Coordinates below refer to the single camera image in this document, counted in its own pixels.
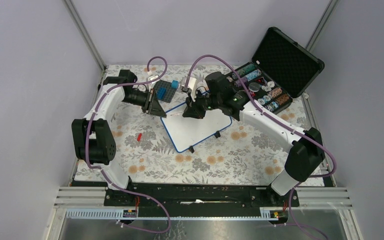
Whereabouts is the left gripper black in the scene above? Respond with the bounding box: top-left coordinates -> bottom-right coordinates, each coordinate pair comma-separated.
122,87 -> 167,117

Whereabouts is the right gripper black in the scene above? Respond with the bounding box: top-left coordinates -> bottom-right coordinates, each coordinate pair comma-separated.
182,88 -> 222,120

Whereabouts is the blue framed whiteboard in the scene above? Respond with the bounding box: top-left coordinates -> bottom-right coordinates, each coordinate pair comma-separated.
160,102 -> 233,153

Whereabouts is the white marker pen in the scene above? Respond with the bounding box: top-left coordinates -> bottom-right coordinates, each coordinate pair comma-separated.
168,112 -> 183,117

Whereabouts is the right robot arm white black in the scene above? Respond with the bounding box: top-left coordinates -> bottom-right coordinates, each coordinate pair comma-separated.
179,71 -> 326,206

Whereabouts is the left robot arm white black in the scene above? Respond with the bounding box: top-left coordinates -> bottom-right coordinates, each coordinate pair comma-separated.
71,69 -> 167,206

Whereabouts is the blue lego brick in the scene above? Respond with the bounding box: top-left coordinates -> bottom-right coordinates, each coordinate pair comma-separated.
156,87 -> 167,101

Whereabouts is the dark grey lego baseplate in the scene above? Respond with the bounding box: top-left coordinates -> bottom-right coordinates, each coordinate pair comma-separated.
153,80 -> 179,103

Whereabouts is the light blue cube block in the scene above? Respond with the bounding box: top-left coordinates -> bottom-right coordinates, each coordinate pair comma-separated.
171,80 -> 179,89

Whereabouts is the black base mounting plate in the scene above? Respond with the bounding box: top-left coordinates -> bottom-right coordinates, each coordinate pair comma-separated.
104,182 -> 290,215

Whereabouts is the black poker chip case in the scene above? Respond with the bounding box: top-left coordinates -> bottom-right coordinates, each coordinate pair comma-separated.
226,26 -> 325,114

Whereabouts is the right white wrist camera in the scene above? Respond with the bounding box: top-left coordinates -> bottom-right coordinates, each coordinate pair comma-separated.
179,77 -> 198,102

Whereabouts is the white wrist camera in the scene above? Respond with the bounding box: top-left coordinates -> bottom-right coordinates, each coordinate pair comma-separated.
146,74 -> 160,90
179,77 -> 198,102

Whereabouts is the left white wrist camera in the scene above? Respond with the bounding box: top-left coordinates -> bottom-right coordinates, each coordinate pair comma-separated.
146,74 -> 160,90

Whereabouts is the whiteboard wire stand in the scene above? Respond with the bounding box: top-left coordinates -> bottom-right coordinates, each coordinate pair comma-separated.
187,131 -> 221,154

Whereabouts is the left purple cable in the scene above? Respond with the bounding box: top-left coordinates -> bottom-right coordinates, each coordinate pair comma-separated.
84,56 -> 173,235

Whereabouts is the purple cable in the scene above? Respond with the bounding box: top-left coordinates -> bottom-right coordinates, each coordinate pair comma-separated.
84,56 -> 173,235
182,54 -> 338,240

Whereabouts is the white slotted cable duct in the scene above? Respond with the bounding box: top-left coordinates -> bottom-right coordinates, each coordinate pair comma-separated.
66,205 -> 288,221

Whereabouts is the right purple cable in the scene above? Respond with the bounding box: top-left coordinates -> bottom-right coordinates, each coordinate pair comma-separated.
182,54 -> 338,240

